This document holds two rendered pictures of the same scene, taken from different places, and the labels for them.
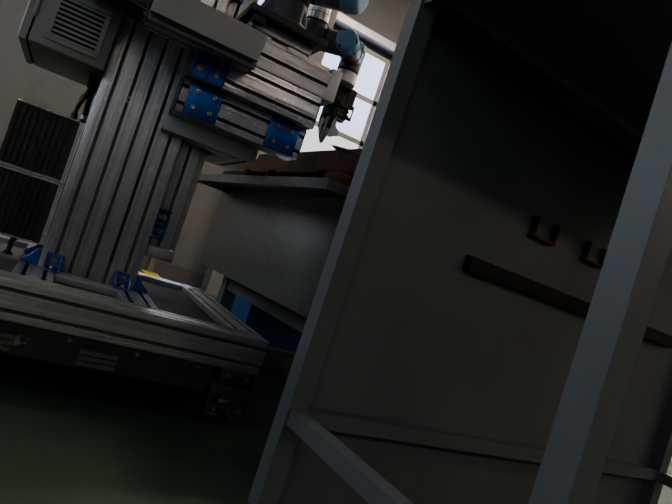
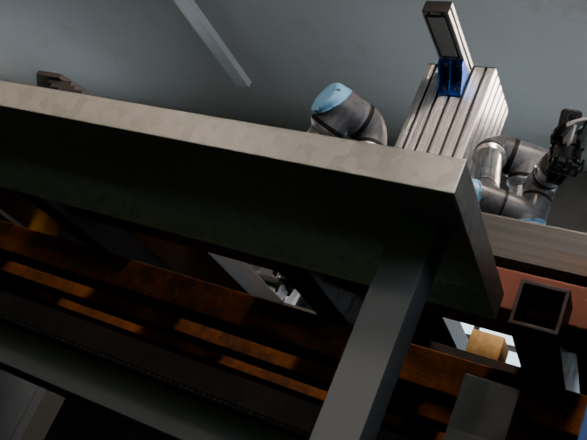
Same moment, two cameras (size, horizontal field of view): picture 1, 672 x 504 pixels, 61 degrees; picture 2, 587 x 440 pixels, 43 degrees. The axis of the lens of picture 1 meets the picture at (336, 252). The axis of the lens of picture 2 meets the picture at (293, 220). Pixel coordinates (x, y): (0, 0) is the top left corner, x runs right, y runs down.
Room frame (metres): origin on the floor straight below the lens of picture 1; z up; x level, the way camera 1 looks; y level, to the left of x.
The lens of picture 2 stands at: (3.48, -0.81, 0.48)
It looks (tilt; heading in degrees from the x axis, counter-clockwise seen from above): 19 degrees up; 150
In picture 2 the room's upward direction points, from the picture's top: 24 degrees clockwise
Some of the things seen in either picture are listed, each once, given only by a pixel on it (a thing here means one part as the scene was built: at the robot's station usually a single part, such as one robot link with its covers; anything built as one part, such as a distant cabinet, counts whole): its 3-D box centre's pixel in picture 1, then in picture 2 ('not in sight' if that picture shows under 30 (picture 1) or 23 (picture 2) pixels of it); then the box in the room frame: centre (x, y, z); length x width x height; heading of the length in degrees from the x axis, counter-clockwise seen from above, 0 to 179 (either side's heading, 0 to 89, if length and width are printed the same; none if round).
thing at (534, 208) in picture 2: not in sight; (524, 214); (2.28, 0.49, 1.34); 0.11 x 0.08 x 0.11; 52
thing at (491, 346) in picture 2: not in sight; (486, 351); (2.71, 0.04, 0.79); 0.06 x 0.05 x 0.04; 120
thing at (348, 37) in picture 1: (343, 44); not in sight; (1.84, 0.19, 1.17); 0.11 x 0.11 x 0.08; 82
